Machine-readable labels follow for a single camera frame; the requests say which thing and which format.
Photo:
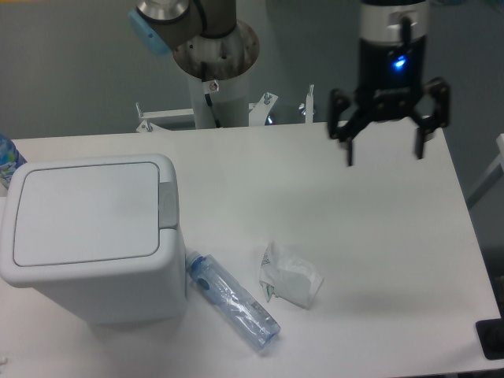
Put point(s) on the blue green labelled bottle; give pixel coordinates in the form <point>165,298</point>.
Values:
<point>11,160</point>

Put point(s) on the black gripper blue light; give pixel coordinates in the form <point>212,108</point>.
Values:
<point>389,87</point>

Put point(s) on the crumpled white paper wrapper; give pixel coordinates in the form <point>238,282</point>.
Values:
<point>285,275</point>

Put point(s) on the clear blue plastic bottle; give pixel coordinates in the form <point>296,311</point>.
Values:
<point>223,291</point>

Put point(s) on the white plastic trash can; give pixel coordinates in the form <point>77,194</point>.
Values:
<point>104,292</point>

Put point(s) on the white metal base frame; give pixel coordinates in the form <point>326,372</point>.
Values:
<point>259,113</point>

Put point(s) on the grey lid release button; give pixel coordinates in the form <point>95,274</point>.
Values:
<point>168,205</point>

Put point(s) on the white metal stand at right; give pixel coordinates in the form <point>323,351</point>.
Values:
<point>491,175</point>

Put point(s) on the white trash can lid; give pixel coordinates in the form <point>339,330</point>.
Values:
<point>86,213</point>

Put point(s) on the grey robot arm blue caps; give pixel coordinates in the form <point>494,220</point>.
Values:
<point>211,45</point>

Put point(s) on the black clamp at table edge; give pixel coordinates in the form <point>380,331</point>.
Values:
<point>490,334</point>

